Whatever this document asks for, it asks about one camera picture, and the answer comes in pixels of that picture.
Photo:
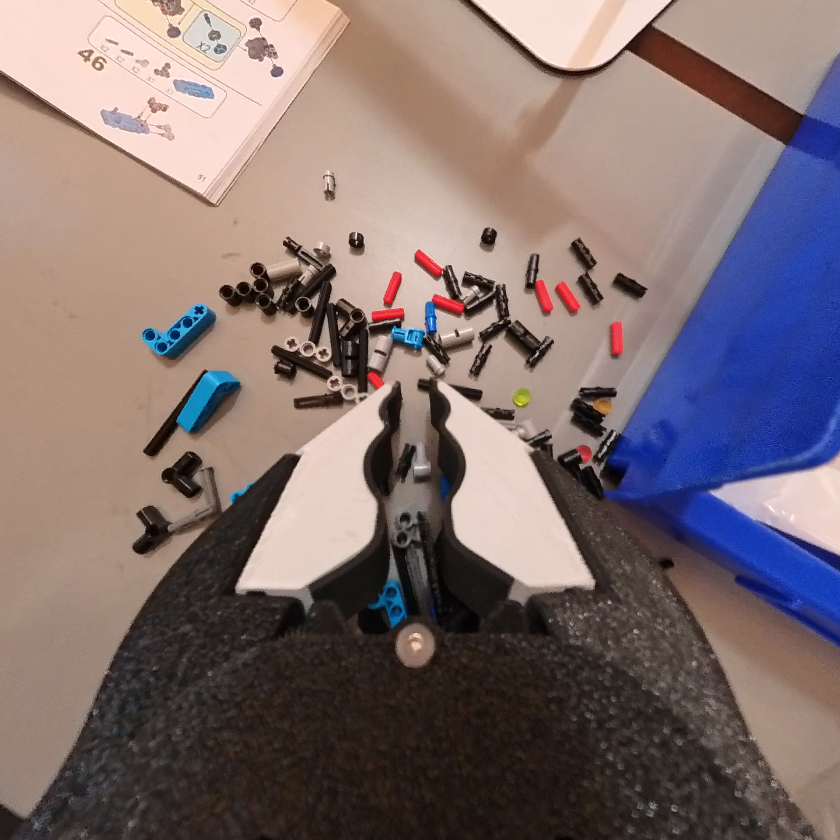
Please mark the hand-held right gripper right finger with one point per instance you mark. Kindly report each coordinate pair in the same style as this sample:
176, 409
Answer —
518, 518

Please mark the white stand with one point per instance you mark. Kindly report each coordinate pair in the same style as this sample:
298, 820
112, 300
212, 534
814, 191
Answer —
577, 26

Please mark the clear bags in bin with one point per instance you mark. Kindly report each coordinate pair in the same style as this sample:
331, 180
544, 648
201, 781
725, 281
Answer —
807, 512

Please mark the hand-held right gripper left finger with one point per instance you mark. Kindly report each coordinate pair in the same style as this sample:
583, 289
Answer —
315, 518

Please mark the small grey pin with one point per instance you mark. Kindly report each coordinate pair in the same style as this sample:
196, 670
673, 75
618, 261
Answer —
329, 184

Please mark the blue plastic bin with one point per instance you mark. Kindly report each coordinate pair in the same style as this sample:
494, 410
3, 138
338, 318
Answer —
754, 328

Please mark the pile of small brick parts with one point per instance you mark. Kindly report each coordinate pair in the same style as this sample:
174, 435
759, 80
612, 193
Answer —
392, 289

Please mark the open instruction booklet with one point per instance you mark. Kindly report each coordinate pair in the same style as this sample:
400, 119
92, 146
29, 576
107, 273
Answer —
131, 98

